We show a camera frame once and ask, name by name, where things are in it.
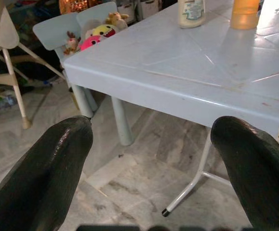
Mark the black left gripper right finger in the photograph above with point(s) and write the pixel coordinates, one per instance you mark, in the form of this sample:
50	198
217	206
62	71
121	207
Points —
257	173

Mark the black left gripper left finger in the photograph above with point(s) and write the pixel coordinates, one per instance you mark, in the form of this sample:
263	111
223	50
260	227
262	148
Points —
33	178

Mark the white metal table leg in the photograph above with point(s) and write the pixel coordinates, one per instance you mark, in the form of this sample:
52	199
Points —
190	183

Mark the white baby high chair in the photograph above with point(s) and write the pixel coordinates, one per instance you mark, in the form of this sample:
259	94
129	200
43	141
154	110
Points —
4	60

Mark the light blue plastic table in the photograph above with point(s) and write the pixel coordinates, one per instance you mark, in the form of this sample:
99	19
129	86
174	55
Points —
178	72

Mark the brown reindeer plush toy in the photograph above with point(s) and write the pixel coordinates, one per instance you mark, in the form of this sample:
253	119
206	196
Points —
71	43

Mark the pink shark plush toy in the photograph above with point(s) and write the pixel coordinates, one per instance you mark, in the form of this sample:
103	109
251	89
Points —
90	42

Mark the orange juice bottle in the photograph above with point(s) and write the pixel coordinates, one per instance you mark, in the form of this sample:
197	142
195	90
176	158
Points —
244	14

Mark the yellow shark plush toy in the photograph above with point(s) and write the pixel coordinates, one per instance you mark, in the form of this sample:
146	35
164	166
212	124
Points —
104	30

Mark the white printed bottle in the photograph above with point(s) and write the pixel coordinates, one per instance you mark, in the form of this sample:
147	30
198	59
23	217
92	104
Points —
191	13

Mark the tan teddy bear plush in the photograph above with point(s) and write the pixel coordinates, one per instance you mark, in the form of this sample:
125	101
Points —
117	18

